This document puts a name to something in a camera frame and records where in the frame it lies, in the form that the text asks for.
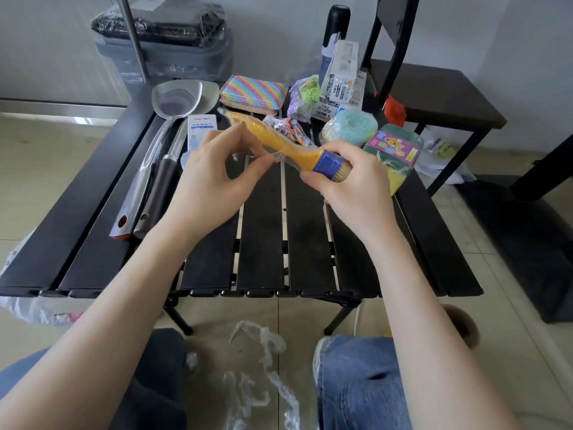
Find white plastic bag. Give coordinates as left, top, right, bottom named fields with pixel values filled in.
left=0, top=228, right=86, bottom=327

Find metal pole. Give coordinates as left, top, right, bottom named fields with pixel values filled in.
left=115, top=0, right=150, bottom=83

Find teal mesh scrubber ball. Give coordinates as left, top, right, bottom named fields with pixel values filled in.
left=319, top=108, right=379, bottom=148

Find person's right hand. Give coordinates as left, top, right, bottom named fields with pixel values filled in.
left=299, top=141, right=401, bottom=240

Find white printed flat packet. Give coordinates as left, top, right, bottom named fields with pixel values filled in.
left=312, top=70, right=368, bottom=122

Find purple and green packet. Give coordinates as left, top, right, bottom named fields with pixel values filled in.
left=286, top=75, right=321, bottom=123

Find person's right leg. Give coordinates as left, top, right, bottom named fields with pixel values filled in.
left=315, top=335, right=415, bottom=430

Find pack of green yellow sponges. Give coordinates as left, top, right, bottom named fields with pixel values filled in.
left=363, top=124, right=424, bottom=197

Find steel spatula with red tip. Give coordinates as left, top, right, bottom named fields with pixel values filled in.
left=110, top=79, right=204, bottom=240

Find beige slipper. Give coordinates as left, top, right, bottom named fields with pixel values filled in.
left=441, top=304, right=482, bottom=350

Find person's left hand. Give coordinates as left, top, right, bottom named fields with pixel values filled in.
left=163, top=122, right=276, bottom=240

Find black thermos bottle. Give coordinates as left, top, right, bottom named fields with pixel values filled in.
left=320, top=5, right=352, bottom=63

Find small black orange packet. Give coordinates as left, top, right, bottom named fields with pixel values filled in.
left=263, top=115, right=314, bottom=147

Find white shoe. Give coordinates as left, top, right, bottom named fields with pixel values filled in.
left=312, top=336, right=334, bottom=386

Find clear crumpled plastic wrap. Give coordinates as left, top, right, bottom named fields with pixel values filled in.
left=221, top=321, right=301, bottom=430

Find yellow brush with blue ferrule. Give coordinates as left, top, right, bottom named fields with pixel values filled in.
left=222, top=108, right=354, bottom=183

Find white packet with red label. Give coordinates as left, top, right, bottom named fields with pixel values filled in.
left=180, top=114, right=218, bottom=168

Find steel ladle with dark handle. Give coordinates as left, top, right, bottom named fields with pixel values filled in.
left=133, top=79, right=220, bottom=240

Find white cardboard box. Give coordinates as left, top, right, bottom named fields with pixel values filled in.
left=320, top=40, right=360, bottom=105

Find black folding slat table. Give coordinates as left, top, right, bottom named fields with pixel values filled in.
left=0, top=82, right=484, bottom=336

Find black plastic wrapped bundle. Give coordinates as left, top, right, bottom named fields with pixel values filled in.
left=91, top=0, right=226, bottom=47

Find person's left forearm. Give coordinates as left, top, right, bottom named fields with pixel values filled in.
left=0, top=219, right=215, bottom=430

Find black furniture leg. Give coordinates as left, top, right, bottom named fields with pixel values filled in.
left=510, top=134, right=573, bottom=202

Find person's leg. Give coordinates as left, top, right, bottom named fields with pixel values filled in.
left=315, top=335, right=415, bottom=430
left=0, top=329, right=189, bottom=430

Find grey storage bin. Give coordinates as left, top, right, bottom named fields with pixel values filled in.
left=92, top=27, right=233, bottom=85

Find person's left leg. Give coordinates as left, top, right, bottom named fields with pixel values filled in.
left=0, top=329, right=189, bottom=430

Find white crumpled papers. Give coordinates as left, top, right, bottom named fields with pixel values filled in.
left=418, top=127, right=477, bottom=186

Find person's right forearm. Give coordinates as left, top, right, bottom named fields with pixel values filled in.
left=358, top=219, right=526, bottom=430

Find black chair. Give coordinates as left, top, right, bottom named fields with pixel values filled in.
left=360, top=0, right=508, bottom=197

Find rainbow striped sponge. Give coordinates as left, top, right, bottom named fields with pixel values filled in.
left=218, top=75, right=287, bottom=116

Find clear plastic brush wrapper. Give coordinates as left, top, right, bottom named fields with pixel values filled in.
left=217, top=107, right=334, bottom=176

